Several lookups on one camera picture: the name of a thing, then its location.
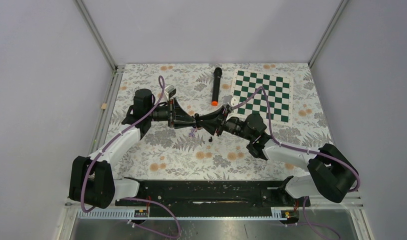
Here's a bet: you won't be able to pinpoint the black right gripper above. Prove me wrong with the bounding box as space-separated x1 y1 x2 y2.
196 105 254 141

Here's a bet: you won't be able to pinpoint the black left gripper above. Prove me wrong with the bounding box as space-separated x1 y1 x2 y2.
147 98 196 129

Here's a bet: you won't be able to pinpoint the black earbud charging case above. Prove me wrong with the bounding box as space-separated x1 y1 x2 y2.
193 113 202 130

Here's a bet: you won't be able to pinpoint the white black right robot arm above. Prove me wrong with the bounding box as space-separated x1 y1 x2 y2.
194 107 360 206

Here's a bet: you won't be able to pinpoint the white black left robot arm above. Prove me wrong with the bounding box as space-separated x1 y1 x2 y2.
68 85 196 209

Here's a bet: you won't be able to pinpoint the purple clip earbuds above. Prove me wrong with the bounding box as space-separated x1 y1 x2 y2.
188 128 198 138

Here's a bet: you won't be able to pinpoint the floral tablecloth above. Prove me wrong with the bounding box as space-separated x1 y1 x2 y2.
106 63 332 180

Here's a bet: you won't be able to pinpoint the black microphone orange end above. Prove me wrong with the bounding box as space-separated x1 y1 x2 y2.
211 67 223 107

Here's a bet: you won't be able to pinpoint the green white chessboard mat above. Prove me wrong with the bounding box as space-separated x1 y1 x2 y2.
230 69 294 127

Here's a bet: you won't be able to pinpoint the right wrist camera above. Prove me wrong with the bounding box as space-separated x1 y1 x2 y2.
223 95 239 107

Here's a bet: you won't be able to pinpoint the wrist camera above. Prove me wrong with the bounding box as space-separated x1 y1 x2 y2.
164 85 177 100
223 95 239 107

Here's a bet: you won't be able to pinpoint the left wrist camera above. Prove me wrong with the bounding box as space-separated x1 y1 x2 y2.
164 85 177 100

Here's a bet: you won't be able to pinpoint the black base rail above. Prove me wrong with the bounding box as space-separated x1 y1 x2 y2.
105 179 329 218

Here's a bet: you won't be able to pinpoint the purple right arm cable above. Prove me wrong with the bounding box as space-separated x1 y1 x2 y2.
230 86 362 194

